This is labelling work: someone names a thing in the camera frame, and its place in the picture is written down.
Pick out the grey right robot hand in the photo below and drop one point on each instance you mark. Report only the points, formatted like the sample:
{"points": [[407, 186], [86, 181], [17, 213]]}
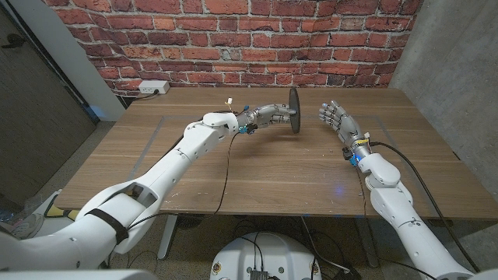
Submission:
{"points": [[344, 124]]}

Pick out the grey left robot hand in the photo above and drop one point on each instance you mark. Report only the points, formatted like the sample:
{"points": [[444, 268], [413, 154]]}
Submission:
{"points": [[264, 116]]}

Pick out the black glasses case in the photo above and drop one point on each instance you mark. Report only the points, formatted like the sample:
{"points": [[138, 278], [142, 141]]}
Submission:
{"points": [[295, 110]]}

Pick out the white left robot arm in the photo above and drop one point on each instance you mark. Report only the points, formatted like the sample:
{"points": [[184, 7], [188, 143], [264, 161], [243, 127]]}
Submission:
{"points": [[163, 175]]}

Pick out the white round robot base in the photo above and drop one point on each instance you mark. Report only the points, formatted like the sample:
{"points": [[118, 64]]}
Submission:
{"points": [[268, 253]]}

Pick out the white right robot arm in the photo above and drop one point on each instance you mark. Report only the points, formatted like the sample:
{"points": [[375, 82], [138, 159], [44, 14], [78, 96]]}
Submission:
{"points": [[400, 210]]}

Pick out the red brick printed backdrop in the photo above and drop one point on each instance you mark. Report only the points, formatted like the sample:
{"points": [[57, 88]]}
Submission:
{"points": [[233, 39]]}

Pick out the white power strip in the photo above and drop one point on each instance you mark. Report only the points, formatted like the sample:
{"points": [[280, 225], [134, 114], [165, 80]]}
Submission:
{"points": [[153, 86]]}

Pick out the grey table leg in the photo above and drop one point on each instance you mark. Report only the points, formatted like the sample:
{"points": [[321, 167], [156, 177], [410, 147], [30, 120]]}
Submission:
{"points": [[367, 241]]}

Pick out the white table leg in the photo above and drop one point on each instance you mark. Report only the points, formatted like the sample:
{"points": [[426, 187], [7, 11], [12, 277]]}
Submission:
{"points": [[167, 237]]}

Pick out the grey sneaker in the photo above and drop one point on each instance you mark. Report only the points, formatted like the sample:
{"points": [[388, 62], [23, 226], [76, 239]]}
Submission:
{"points": [[29, 225]]}

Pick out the white door frame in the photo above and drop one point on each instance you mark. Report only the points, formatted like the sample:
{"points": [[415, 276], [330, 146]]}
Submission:
{"points": [[74, 58]]}

